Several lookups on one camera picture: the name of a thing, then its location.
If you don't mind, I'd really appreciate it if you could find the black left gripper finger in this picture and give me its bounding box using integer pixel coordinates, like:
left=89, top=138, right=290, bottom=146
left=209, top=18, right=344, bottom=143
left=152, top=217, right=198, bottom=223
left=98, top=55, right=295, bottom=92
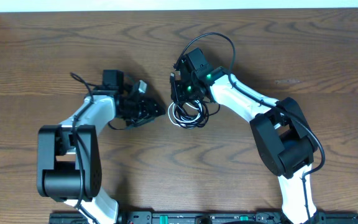
left=148, top=101, right=166, bottom=117
left=134, top=114, right=158, bottom=127

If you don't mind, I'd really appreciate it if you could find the white USB cable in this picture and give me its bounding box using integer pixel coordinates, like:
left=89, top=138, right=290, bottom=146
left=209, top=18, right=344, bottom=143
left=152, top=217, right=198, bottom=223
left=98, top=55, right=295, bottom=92
left=167, top=101, right=204, bottom=127

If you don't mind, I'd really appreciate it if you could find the black USB cable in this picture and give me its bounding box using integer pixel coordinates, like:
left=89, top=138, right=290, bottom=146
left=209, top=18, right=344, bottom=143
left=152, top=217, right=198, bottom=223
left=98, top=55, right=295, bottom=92
left=172, top=99, right=221, bottom=129

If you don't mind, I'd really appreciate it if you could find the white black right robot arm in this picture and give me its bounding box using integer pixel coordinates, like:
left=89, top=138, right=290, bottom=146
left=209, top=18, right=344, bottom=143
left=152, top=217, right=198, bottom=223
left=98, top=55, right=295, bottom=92
left=170, top=48, right=318, bottom=223

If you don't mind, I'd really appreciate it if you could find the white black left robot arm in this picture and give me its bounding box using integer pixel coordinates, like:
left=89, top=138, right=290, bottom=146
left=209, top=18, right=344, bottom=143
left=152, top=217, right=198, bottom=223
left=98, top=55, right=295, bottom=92
left=37, top=70, right=165, bottom=223

